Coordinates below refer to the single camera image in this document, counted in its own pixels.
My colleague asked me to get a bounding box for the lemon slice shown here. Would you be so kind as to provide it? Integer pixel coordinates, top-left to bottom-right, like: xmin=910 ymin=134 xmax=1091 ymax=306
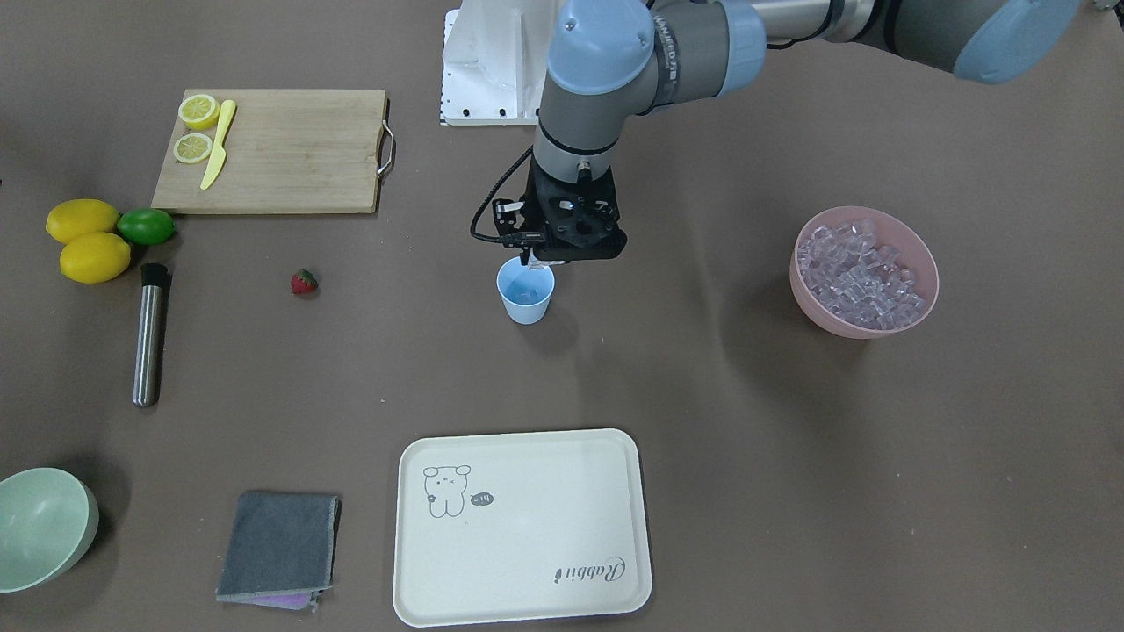
xmin=176 ymin=93 xmax=220 ymax=130
xmin=172 ymin=133 xmax=214 ymax=164

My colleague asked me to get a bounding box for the yellow lemon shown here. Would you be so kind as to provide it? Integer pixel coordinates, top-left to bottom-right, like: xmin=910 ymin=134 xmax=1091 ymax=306
xmin=45 ymin=197 xmax=120 ymax=245
xmin=58 ymin=232 xmax=132 ymax=285

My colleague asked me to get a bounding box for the light blue plastic cup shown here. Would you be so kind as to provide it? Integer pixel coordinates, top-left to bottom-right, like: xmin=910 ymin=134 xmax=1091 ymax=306
xmin=495 ymin=256 xmax=555 ymax=327

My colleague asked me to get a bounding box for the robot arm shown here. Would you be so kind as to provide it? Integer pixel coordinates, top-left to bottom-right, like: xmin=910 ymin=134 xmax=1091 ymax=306
xmin=470 ymin=1 xmax=1079 ymax=265

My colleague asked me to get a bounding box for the mint green bowl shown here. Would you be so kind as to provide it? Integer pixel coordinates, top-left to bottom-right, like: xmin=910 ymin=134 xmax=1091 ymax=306
xmin=1 ymin=467 xmax=100 ymax=593

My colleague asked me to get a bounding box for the clear ice cubes pile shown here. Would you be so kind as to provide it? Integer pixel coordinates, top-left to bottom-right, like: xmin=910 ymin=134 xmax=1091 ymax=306
xmin=796 ymin=219 xmax=930 ymax=332

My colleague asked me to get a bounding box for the beige rabbit tray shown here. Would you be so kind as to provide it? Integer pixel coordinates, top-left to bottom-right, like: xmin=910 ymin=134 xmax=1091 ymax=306
xmin=393 ymin=428 xmax=653 ymax=628

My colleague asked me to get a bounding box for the yellow plastic knife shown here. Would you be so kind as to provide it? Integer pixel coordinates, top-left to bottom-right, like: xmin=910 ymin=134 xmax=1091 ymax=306
xmin=199 ymin=99 xmax=237 ymax=190

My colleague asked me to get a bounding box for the red strawberry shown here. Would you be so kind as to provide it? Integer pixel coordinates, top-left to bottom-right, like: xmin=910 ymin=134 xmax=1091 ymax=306
xmin=290 ymin=269 xmax=320 ymax=296

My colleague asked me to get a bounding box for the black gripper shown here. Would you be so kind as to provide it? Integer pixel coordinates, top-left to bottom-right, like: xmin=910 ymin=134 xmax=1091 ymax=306
xmin=491 ymin=162 xmax=628 ymax=265

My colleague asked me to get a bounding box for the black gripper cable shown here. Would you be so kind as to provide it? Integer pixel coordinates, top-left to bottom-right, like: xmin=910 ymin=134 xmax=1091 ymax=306
xmin=470 ymin=145 xmax=537 ymax=244

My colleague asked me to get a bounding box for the bamboo cutting board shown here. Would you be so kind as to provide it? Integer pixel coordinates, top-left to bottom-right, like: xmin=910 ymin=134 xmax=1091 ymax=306
xmin=151 ymin=88 xmax=395 ymax=215

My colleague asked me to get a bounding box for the folded grey cloth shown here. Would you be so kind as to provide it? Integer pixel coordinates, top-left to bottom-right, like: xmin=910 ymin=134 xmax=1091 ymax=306
xmin=214 ymin=491 xmax=341 ymax=611

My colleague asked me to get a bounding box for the steel muddler black tip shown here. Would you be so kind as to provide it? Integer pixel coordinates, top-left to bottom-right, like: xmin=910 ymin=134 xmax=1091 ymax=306
xmin=132 ymin=262 xmax=171 ymax=408

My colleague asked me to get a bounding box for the green lime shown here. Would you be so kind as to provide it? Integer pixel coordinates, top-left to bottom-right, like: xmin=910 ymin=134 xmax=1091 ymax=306
xmin=116 ymin=208 xmax=176 ymax=247

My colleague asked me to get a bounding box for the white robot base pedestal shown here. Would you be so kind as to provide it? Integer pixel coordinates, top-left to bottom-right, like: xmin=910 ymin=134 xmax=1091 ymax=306
xmin=439 ymin=1 xmax=562 ymax=126

